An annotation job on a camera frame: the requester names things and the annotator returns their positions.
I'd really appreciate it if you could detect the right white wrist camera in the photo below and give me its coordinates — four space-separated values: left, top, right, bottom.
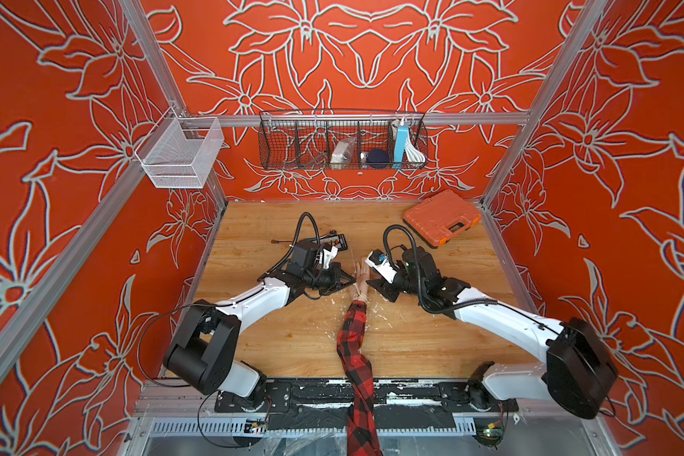
365 249 397 284

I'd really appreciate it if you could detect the red black plaid sleeve forearm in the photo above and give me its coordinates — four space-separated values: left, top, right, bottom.
336 302 383 455

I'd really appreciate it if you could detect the dark blue round object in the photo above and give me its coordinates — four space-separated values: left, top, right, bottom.
366 148 390 170

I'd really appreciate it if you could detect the right black corrugated cable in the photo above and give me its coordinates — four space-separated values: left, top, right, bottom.
382 224 434 312

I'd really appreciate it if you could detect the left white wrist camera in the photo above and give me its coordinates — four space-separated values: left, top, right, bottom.
318 245 339 270

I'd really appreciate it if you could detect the pale mannequin hand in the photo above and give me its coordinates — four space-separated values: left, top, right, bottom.
349 260 370 297

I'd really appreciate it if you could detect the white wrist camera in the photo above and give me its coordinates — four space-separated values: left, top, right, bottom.
365 249 397 284
318 245 339 270

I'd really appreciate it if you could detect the clear plastic bin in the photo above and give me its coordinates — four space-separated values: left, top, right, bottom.
137 116 225 189

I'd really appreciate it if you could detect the clear plastic bag item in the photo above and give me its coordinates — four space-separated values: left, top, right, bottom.
330 138 355 170

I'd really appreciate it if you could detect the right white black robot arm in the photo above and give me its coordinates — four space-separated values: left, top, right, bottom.
366 251 619 419

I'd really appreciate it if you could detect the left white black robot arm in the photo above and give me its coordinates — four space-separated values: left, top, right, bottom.
163 262 355 410

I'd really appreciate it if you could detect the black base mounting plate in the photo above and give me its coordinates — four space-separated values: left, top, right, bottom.
211 377 520 417

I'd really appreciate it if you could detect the white cable bundle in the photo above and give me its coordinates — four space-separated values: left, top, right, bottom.
404 136 427 167

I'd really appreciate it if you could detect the black wire basket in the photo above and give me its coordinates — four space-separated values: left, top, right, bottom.
258 109 429 171

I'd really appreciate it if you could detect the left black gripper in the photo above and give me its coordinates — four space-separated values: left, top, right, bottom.
303 264 356 295

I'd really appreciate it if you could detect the orange plastic tool case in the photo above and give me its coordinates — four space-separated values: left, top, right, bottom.
403 190 482 249

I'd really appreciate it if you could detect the beige wrist watch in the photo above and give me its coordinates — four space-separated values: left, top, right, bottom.
351 291 369 304

